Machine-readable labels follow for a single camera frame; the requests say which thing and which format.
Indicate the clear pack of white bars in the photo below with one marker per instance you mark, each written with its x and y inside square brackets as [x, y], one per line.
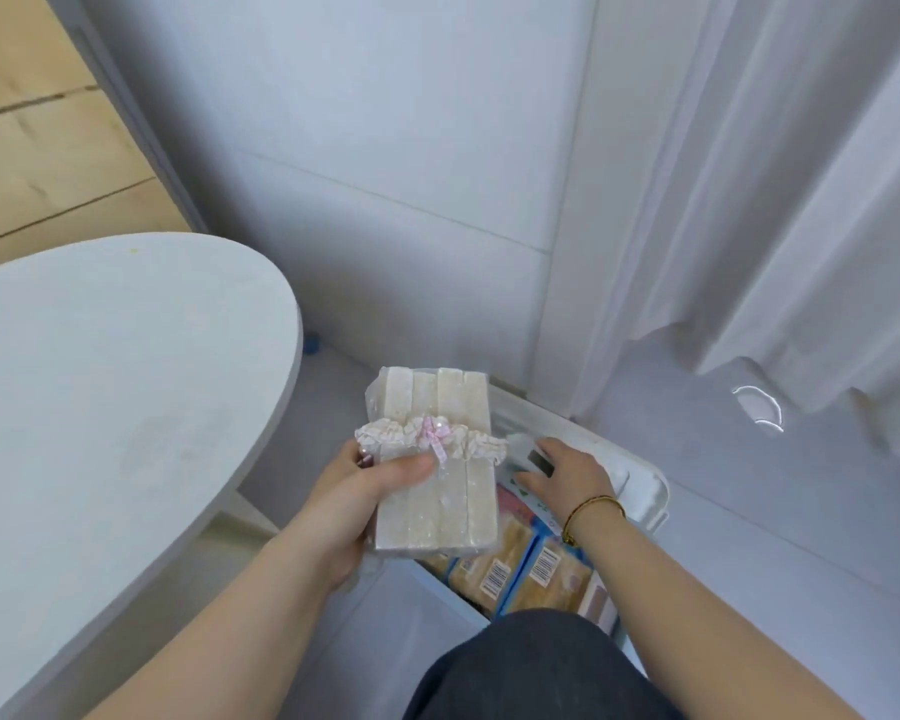
[439, 472]

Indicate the person's right hand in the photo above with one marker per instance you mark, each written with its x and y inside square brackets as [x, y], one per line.
[574, 479]

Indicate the person's left thumb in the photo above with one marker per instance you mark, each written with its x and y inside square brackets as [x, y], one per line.
[405, 470]

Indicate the blue packet of bread snacks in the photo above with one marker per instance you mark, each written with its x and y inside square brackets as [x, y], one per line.
[547, 573]
[491, 569]

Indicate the pink and white snack packet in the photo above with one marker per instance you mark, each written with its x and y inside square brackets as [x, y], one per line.
[596, 599]

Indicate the person's left hand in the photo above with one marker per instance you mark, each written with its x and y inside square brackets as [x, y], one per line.
[345, 509]

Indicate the small white packet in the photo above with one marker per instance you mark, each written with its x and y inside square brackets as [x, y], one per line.
[525, 451]

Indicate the blue and white flat packet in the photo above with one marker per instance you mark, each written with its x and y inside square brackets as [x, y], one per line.
[525, 506]

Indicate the person's dark trouser leg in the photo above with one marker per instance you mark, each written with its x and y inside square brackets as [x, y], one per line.
[540, 674]

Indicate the small blue object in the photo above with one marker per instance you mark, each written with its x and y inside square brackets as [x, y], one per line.
[311, 344]

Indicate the white plastic storage bin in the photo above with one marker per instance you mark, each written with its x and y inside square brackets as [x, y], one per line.
[637, 479]

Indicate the person's left forearm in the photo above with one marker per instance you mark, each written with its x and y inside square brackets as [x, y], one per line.
[217, 629]

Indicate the person's right forearm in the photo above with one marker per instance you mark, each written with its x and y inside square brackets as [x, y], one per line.
[690, 614]

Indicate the pink lace ribbon band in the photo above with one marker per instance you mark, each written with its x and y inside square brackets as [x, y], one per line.
[457, 442]

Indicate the white curtain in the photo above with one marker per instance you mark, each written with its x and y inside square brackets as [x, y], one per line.
[780, 202]

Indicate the person's right thumb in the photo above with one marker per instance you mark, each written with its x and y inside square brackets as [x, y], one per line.
[529, 484]

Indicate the round white table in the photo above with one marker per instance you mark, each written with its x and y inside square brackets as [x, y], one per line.
[105, 427]

